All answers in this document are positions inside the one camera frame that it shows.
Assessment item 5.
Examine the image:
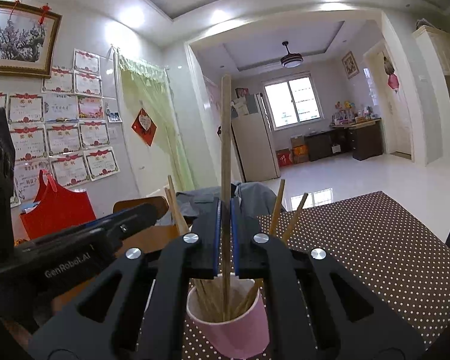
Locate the wooden chopstick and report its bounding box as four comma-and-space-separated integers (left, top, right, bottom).
165, 188, 189, 235
231, 193, 308, 318
167, 175, 178, 211
221, 74, 232, 321
269, 179, 285, 236

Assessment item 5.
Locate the pink cup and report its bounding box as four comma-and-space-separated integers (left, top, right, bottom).
186, 275, 270, 359

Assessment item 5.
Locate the red bag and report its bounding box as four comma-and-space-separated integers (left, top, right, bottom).
20, 170, 97, 240

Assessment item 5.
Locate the grey jacket on chair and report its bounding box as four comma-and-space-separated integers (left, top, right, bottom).
155, 180, 286, 228

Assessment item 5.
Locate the brown polka dot tablecloth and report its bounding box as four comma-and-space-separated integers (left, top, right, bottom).
138, 190, 450, 360

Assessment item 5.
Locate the green curtain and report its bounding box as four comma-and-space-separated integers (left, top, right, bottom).
116, 54, 195, 191

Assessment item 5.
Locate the red cardboard box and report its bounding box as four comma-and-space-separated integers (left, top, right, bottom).
275, 148, 293, 168

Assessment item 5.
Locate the beige refrigerator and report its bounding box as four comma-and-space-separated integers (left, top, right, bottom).
232, 93, 280, 182

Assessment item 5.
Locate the dark wooden desk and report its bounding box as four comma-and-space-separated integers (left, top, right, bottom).
304, 118, 384, 162

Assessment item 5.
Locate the framed blossom painting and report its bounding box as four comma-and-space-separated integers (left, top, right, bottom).
0, 0, 62, 78

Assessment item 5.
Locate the window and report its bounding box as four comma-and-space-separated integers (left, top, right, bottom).
263, 72, 323, 131

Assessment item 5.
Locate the ceiling fan lamp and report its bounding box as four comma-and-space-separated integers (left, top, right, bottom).
280, 41, 304, 68

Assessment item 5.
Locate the red diamond wall ornament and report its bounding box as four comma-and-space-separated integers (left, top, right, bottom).
131, 108, 157, 146

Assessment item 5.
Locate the framed picture far wall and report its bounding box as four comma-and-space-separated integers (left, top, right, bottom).
341, 51, 359, 79

